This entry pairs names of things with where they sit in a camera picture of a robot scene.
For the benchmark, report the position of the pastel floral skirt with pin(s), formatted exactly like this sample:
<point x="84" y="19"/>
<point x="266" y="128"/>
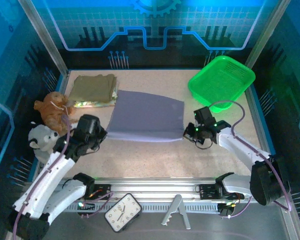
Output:
<point x="95" y="106"/>

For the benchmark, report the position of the lemon print skirt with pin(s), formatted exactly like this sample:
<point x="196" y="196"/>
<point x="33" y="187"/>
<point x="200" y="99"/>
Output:
<point x="85" y="103"/>

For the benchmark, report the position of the olive green skirt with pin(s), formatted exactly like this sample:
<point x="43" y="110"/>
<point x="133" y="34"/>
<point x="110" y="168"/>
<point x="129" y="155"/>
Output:
<point x="92" y="87"/>

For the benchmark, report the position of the lavender grey skirt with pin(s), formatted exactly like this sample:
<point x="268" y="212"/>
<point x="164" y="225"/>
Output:
<point x="147" y="115"/>

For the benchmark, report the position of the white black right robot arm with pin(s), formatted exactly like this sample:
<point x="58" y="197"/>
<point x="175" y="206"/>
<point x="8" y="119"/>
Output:
<point x="240" y="147"/>

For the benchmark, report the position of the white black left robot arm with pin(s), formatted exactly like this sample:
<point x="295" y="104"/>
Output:
<point x="45" y="185"/>

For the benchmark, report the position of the grey white husky plush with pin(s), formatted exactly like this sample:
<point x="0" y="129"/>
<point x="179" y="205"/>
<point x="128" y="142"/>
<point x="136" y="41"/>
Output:
<point x="42" y="142"/>

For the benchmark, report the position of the brown plush toy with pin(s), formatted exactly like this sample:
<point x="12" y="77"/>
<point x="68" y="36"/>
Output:
<point x="52" y="110"/>

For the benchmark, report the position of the green plastic basket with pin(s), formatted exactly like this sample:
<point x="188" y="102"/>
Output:
<point x="222" y="80"/>

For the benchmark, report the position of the black white alarm clock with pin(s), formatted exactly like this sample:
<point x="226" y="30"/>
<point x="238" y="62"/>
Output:
<point x="122" y="212"/>

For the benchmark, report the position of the silver metal stand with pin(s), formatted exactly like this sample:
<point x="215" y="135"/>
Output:
<point x="176" y="210"/>

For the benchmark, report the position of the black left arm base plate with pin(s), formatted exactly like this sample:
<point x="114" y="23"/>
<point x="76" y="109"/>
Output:
<point x="102" y="191"/>

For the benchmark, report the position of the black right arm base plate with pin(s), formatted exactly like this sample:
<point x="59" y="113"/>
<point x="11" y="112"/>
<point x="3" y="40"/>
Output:
<point x="207" y="192"/>

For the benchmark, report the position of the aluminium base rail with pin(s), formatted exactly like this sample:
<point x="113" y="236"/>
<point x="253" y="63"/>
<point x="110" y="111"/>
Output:
<point x="155" y="185"/>

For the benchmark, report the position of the aluminium frame post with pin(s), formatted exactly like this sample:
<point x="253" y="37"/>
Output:
<point x="45" y="37"/>
<point x="267" y="32"/>

